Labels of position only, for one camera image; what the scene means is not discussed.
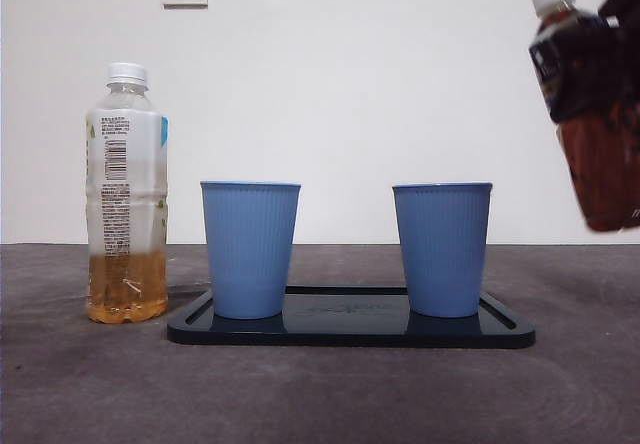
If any dark oolong tea bottle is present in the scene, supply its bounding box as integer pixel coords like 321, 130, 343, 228
528, 0, 640, 234

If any dark rectangular tray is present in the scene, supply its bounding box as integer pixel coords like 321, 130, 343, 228
166, 286, 536, 349

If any light blue ribbed cup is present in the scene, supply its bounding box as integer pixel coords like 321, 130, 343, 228
199, 180, 303, 321
392, 181, 495, 319

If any yellow tea plastic bottle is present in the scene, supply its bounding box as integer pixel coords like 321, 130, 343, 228
84, 62, 171, 324

